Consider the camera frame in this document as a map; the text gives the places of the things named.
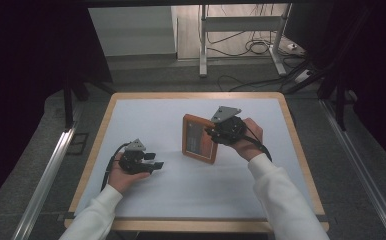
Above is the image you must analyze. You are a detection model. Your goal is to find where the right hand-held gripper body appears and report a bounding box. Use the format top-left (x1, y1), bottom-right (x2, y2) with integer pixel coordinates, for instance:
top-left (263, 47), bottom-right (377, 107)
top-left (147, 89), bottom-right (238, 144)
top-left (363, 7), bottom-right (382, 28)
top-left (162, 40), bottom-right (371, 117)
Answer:
top-left (209, 105), bottom-right (249, 147)

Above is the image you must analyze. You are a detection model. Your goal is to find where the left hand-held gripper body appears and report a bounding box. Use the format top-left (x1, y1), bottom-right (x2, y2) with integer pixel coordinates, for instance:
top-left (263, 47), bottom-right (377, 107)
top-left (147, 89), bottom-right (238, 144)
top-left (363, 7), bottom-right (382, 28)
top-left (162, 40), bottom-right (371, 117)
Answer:
top-left (118, 138), bottom-right (155, 176)

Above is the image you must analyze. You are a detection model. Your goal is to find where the wooden picture frame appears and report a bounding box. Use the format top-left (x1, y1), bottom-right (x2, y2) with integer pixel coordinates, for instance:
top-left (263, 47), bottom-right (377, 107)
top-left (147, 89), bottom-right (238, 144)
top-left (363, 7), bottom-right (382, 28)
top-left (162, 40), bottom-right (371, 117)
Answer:
top-left (181, 113), bottom-right (219, 165)

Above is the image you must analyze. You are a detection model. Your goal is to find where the person's left hand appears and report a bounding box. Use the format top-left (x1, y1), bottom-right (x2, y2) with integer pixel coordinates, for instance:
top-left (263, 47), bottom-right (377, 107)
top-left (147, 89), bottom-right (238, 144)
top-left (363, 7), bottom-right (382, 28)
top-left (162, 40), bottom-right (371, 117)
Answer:
top-left (108, 152), bottom-right (153, 196)

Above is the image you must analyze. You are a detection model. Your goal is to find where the person's right hand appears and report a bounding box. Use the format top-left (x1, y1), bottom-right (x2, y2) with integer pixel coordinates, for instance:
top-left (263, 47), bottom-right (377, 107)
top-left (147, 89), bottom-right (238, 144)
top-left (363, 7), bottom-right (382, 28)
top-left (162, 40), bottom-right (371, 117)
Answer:
top-left (228, 117), bottom-right (265, 163)

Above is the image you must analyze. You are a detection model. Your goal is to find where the white table mat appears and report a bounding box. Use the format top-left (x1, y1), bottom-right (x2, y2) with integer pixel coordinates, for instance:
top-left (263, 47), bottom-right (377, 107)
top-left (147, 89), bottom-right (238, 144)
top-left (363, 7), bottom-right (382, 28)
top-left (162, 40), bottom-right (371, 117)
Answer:
top-left (74, 97), bottom-right (315, 220)

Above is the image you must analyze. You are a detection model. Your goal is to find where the wooden table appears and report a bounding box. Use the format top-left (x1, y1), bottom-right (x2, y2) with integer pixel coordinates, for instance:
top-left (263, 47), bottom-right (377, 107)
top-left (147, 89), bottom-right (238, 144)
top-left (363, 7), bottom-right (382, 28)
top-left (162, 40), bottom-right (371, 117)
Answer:
top-left (63, 91), bottom-right (330, 234)

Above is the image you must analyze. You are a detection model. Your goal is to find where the black floor grate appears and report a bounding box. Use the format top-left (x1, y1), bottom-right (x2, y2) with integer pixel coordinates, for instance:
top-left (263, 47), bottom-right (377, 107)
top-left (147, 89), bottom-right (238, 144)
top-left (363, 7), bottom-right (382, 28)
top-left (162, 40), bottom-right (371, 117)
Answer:
top-left (66, 132), bottom-right (90, 156)

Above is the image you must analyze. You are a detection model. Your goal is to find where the black metal stand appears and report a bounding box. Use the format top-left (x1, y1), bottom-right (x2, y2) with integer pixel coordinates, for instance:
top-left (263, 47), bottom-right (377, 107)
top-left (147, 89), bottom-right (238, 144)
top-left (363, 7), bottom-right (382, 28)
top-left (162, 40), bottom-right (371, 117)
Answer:
top-left (282, 6), bottom-right (375, 132)
top-left (61, 74), bottom-right (116, 130)

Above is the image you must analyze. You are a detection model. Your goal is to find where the white power strip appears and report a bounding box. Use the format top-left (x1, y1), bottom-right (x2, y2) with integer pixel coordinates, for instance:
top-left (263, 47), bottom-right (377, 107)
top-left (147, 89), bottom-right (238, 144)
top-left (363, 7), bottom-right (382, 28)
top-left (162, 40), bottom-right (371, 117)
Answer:
top-left (293, 69), bottom-right (313, 84)

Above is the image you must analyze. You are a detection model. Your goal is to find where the white cabinet panel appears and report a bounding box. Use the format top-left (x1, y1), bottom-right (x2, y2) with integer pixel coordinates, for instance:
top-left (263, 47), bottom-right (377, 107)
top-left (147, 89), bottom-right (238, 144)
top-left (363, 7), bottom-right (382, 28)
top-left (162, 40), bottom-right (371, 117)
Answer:
top-left (88, 5), bottom-right (179, 58)

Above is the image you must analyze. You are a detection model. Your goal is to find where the dark curtain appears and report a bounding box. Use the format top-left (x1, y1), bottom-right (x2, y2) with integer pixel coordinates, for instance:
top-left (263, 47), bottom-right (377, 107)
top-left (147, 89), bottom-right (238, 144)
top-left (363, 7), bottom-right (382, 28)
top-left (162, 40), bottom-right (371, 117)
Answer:
top-left (0, 0), bottom-right (113, 214)
top-left (314, 0), bottom-right (386, 168)

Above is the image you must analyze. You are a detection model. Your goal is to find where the left hand-held gripper black cable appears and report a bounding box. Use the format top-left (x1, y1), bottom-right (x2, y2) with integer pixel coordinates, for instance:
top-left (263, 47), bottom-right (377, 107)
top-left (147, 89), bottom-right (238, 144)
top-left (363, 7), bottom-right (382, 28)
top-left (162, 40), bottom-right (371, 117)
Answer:
top-left (100, 142), bottom-right (131, 193)

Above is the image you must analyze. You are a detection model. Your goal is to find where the hand-held gripper black cable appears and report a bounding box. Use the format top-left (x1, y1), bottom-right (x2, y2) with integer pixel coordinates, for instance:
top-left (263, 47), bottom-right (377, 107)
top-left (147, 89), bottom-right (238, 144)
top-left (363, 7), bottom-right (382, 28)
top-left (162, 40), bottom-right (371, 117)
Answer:
top-left (240, 119), bottom-right (273, 164)
top-left (100, 142), bottom-right (131, 193)

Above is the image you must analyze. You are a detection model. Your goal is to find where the right hand-held gripper black cable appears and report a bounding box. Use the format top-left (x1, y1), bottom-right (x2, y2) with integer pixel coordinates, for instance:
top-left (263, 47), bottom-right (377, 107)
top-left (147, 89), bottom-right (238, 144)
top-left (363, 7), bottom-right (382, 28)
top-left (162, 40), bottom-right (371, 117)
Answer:
top-left (240, 119), bottom-right (273, 164)

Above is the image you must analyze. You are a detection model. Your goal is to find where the long black floor cable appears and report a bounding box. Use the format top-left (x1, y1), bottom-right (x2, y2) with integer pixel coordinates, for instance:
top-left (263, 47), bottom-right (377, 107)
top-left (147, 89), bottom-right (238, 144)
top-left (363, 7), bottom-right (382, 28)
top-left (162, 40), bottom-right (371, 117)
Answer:
top-left (216, 68), bottom-right (302, 93)

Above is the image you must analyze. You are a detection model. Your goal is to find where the black floor cables bundle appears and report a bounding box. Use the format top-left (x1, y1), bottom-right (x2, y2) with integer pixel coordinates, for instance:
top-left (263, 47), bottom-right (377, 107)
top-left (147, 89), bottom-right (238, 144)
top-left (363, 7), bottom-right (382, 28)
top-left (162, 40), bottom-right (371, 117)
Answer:
top-left (206, 3), bottom-right (303, 58)

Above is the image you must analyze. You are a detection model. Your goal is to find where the silver metal floor rail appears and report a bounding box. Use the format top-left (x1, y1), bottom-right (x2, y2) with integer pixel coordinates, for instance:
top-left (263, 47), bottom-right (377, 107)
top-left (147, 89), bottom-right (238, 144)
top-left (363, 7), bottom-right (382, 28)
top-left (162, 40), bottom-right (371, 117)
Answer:
top-left (11, 127), bottom-right (79, 240)
top-left (318, 99), bottom-right (386, 240)

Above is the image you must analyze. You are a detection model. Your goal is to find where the white metal desk frame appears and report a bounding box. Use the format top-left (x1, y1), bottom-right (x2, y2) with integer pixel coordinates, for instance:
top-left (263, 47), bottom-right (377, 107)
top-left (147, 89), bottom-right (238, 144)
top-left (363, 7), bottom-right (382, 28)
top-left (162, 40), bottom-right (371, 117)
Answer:
top-left (198, 3), bottom-right (294, 79)

